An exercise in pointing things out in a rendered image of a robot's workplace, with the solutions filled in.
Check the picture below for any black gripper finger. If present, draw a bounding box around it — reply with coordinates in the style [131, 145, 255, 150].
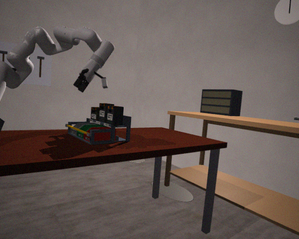
[73, 69, 89, 88]
[78, 80, 89, 93]

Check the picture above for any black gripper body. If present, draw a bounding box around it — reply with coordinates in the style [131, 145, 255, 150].
[79, 59, 102, 83]

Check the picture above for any grey open bin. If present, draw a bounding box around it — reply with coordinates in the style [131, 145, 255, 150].
[71, 122, 97, 136]

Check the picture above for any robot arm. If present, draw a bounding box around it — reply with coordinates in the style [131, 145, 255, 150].
[0, 26, 115, 100]

